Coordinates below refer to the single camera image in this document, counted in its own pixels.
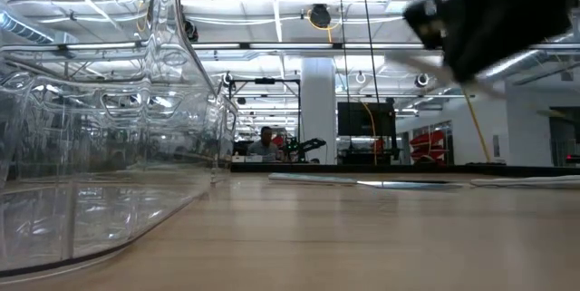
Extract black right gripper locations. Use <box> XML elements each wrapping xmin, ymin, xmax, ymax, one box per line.
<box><xmin>402</xmin><ymin>0</ymin><xmax>580</xmax><ymax>84</ymax></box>

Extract teal-patterned knife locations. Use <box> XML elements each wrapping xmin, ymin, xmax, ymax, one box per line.
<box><xmin>469</xmin><ymin>174</ymin><xmax>580</xmax><ymax>189</ymax></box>

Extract black monitor screen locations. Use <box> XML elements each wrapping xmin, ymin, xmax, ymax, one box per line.
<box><xmin>337</xmin><ymin>102</ymin><xmax>398</xmax><ymax>137</ymax></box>

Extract white square column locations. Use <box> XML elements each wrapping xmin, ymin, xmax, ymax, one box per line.
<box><xmin>301</xmin><ymin>57</ymin><xmax>337</xmax><ymax>165</ymax></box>

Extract person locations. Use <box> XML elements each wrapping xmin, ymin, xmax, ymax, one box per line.
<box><xmin>246</xmin><ymin>125</ymin><xmax>285</xmax><ymax>163</ymax></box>

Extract clear plastic tray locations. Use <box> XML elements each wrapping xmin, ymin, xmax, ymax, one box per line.
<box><xmin>0</xmin><ymin>0</ymin><xmax>240</xmax><ymax>283</ymax></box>

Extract black ceiling cable reel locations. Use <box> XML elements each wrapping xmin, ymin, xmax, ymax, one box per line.
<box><xmin>309</xmin><ymin>3</ymin><xmax>333</xmax><ymax>30</ymax></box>
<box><xmin>413</xmin><ymin>70</ymin><xmax>431</xmax><ymax>90</ymax></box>
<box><xmin>182</xmin><ymin>18</ymin><xmax>200</xmax><ymax>44</ymax></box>

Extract silver ceiling duct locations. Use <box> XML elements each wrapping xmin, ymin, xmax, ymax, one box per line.
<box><xmin>470</xmin><ymin>32</ymin><xmax>580</xmax><ymax>97</ymax></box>

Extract yellow hanging cable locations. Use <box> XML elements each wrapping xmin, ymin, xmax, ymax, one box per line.
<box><xmin>427</xmin><ymin>0</ymin><xmax>494</xmax><ymax>164</ymax></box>

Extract black hanging cable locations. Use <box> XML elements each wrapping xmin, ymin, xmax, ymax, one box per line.
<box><xmin>359</xmin><ymin>0</ymin><xmax>382</xmax><ymax>105</ymax></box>
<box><xmin>337</xmin><ymin>0</ymin><xmax>354</xmax><ymax>150</ymax></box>

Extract black table frame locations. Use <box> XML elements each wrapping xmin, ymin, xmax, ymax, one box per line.
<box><xmin>230</xmin><ymin>162</ymin><xmax>580</xmax><ymax>177</ymax></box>

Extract black background gantry frame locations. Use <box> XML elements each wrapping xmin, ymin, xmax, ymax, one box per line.
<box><xmin>228</xmin><ymin>76</ymin><xmax>303</xmax><ymax>165</ymax></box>

